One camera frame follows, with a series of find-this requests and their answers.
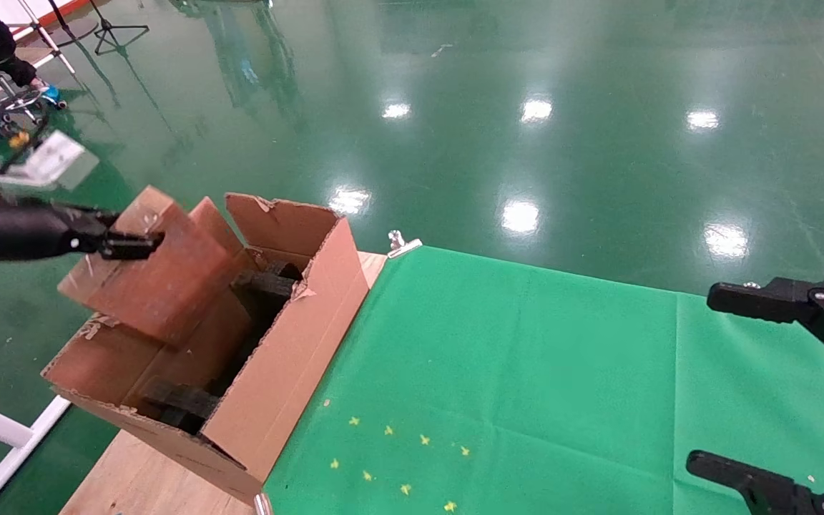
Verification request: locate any large open cardboard carton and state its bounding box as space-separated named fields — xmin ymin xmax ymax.
xmin=40 ymin=192 xmax=371 ymax=507

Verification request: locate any small brown cardboard box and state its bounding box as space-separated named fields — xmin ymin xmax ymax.
xmin=57 ymin=185 xmax=255 ymax=349

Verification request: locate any black cable with yellow tag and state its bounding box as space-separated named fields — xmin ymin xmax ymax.
xmin=0 ymin=107 xmax=52 ymax=176

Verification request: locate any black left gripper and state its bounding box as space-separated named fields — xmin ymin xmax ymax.
xmin=0 ymin=192 xmax=166 ymax=264

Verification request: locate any grey tripod stand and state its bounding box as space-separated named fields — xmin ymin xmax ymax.
xmin=15 ymin=0 xmax=77 ymax=76

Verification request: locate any green cloth mat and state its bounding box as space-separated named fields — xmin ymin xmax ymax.
xmin=262 ymin=245 xmax=824 ymax=515

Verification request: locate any black foam insert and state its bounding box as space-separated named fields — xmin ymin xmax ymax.
xmin=142 ymin=379 xmax=221 ymax=436

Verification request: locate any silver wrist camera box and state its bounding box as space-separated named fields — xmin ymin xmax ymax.
xmin=0 ymin=130 xmax=98 ymax=192

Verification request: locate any rolling stool base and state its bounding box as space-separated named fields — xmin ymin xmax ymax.
xmin=0 ymin=72 xmax=68 ymax=129

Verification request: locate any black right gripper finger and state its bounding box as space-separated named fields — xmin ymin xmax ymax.
xmin=705 ymin=274 xmax=824 ymax=380
xmin=685 ymin=451 xmax=824 ymax=515

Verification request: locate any black round base stand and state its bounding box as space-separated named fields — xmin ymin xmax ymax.
xmin=46 ymin=0 xmax=99 ymax=45

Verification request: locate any black tripod stand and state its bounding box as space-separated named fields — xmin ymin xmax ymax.
xmin=87 ymin=0 xmax=149 ymax=57

